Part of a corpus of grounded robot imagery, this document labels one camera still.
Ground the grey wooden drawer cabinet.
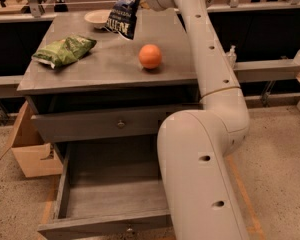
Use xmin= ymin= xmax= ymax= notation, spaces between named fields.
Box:
xmin=18 ymin=9 xmax=199 ymax=143

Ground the open grey middle drawer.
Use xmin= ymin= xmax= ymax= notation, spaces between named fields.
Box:
xmin=38 ymin=135 xmax=172 ymax=240

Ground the white bowl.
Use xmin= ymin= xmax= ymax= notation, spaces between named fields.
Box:
xmin=84 ymin=9 xmax=110 ymax=29

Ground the grey metal railing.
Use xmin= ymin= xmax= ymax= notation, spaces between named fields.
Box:
xmin=0 ymin=0 xmax=300 ymax=100

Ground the blue chip bag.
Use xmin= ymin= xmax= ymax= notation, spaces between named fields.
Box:
xmin=105 ymin=0 xmax=140 ymax=40

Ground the cardboard box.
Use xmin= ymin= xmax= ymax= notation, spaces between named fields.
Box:
xmin=1 ymin=102 xmax=63 ymax=178

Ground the orange ball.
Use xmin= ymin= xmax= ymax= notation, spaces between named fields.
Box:
xmin=138 ymin=44 xmax=162 ymax=69

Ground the green chip bag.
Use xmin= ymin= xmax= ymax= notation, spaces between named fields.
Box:
xmin=32 ymin=35 xmax=97 ymax=69

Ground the closed grey top drawer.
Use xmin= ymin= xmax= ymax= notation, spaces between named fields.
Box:
xmin=32 ymin=105 xmax=177 ymax=143

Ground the clear sanitizer pump bottle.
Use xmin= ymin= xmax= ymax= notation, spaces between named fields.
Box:
xmin=226 ymin=45 xmax=237 ymax=68

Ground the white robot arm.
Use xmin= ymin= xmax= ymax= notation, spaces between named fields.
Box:
xmin=141 ymin=0 xmax=250 ymax=240

